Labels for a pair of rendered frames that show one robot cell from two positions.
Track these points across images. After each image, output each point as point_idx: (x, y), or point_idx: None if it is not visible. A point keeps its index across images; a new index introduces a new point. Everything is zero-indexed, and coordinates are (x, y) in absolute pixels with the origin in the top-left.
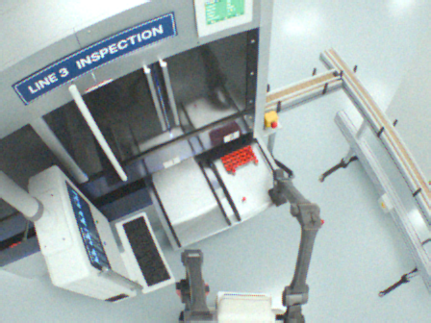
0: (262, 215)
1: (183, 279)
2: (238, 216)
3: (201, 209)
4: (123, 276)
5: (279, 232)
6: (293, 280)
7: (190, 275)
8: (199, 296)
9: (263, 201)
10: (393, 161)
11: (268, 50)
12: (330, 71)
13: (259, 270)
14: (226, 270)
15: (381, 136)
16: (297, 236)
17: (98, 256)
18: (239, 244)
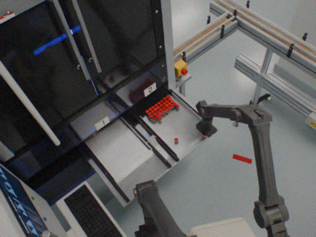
0: (192, 168)
1: (141, 225)
2: (175, 157)
3: (139, 158)
4: None
5: (212, 178)
6: (262, 191)
7: (151, 205)
8: (169, 223)
9: (193, 138)
10: (314, 73)
11: None
12: (224, 15)
13: (206, 220)
14: None
15: (292, 55)
16: (231, 178)
17: (37, 228)
18: (179, 199)
